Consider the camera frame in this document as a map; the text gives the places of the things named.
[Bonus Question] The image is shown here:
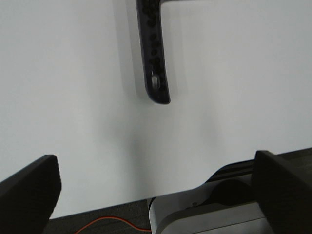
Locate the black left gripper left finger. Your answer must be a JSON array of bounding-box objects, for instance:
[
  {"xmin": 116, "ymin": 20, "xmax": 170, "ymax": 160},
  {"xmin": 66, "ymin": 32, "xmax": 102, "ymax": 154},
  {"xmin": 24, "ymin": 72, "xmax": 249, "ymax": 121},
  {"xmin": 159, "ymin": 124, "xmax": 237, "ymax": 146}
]
[{"xmin": 0, "ymin": 155, "xmax": 61, "ymax": 234}]

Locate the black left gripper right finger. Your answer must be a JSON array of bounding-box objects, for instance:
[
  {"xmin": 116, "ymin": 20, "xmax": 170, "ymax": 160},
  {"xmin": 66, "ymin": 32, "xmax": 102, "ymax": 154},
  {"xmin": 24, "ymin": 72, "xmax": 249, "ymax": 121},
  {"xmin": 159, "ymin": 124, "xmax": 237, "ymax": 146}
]
[{"xmin": 252, "ymin": 150, "xmax": 312, "ymax": 234}]

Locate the purple plastic dustpan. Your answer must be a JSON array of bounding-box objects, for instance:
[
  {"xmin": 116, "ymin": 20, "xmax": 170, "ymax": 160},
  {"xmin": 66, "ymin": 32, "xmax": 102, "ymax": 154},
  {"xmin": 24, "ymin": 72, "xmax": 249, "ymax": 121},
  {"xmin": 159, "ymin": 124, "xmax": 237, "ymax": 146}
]
[{"xmin": 136, "ymin": 0, "xmax": 170, "ymax": 105}]

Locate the white grey robot base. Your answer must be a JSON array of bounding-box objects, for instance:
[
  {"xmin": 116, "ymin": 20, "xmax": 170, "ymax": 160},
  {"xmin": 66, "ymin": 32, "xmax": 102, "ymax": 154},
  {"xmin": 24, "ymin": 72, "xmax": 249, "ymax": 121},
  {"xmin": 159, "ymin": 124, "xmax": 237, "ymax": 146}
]
[{"xmin": 149, "ymin": 181, "xmax": 273, "ymax": 234}]

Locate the orange cable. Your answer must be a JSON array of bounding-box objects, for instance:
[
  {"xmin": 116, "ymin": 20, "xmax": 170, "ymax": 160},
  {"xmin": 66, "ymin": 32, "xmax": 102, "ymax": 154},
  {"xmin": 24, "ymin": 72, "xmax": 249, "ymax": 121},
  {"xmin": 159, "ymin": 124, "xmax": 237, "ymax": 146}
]
[{"xmin": 74, "ymin": 216, "xmax": 152, "ymax": 234}]

